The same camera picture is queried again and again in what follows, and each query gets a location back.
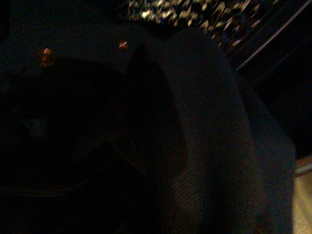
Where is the dark navy garment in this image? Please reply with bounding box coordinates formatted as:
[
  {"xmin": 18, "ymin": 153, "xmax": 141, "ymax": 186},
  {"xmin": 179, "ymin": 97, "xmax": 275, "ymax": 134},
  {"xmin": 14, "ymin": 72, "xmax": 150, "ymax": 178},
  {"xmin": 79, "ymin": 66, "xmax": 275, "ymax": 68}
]
[{"xmin": 0, "ymin": 26, "xmax": 297, "ymax": 234}]

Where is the grey front-load washing machine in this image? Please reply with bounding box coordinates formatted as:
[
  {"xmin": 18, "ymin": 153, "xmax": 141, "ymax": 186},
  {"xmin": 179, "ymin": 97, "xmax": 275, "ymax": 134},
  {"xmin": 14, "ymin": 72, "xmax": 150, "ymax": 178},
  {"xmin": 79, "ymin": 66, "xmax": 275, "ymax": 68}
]
[{"xmin": 117, "ymin": 0, "xmax": 312, "ymax": 159}]

